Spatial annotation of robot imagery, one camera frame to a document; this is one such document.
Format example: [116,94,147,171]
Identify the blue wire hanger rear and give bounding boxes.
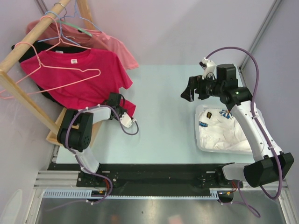
[61,0,102,32]

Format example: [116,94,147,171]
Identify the magenta t shirt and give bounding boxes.
[20,49,133,110]

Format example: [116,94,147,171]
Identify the green plastic hanger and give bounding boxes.
[56,20,93,38]

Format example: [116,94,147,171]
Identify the blue wire hanger front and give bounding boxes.
[38,11,81,47]

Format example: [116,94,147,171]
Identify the pink wire hanger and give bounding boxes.
[39,16,90,50]
[0,42,101,100]

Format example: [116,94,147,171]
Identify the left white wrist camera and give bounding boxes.
[120,112,136,128]

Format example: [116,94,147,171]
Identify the salmon pink t shirt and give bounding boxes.
[26,20,139,70]

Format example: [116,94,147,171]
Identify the white laundry basket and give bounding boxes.
[194,104,266,154]

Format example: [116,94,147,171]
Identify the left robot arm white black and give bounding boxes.
[57,93,133,187]

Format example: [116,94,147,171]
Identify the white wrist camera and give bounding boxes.
[199,57,216,79]
[120,112,136,128]

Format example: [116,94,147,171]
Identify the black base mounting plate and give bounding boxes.
[48,163,243,198]

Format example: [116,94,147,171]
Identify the black t shirt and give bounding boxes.
[19,42,96,109]

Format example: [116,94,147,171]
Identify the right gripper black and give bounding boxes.
[181,72,224,102]

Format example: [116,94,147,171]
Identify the blue wire hanger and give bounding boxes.
[38,11,81,47]
[61,0,102,32]

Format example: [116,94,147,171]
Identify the white slotted cable duct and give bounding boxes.
[43,189,219,200]

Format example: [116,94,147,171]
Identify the aluminium corner post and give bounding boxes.
[240,0,283,75]

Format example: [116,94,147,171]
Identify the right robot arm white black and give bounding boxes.
[181,60,294,188]

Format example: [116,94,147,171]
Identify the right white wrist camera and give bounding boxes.
[199,57,216,79]

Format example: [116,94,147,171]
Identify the white t shirt in basket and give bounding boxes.
[197,109,252,152]

